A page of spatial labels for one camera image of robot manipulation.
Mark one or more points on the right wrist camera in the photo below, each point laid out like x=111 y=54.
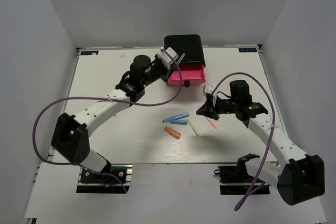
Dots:
x=209 y=93

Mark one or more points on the red thin pen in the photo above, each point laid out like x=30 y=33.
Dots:
x=212 y=123

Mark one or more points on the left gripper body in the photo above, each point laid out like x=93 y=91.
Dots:
x=157 y=71

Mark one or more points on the blue thin pen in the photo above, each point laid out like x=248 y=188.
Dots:
x=180 y=59

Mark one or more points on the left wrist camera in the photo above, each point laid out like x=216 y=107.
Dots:
x=167 y=56

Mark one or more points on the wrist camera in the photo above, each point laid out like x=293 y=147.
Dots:
x=209 y=93
x=167 y=56

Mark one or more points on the black drawer cabinet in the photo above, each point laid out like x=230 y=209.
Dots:
x=190 y=45

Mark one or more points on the right table logo sticker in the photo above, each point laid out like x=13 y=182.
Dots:
x=247 y=50

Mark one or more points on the left table logo sticker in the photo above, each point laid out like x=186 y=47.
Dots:
x=89 y=53

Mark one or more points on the table logo sticker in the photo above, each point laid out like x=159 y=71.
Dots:
x=89 y=53
x=247 y=50

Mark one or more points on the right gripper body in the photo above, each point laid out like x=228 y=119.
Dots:
x=226 y=105

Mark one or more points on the yellow thin pen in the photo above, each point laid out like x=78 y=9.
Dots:
x=195 y=132

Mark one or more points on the orange marker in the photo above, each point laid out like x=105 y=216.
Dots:
x=172 y=132

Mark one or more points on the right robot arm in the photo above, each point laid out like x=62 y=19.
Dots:
x=298 y=177

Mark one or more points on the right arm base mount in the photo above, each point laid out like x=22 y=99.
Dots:
x=233 y=178

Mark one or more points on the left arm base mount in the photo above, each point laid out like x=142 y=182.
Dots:
x=119 y=183

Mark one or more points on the pink drawer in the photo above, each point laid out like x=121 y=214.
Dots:
x=192 y=74

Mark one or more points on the blue highlighter pen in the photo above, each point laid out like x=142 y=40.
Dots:
x=176 y=117

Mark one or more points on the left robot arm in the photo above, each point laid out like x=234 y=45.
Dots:
x=72 y=132

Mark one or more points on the blue marker cap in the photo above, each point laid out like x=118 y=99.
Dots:
x=179 y=122

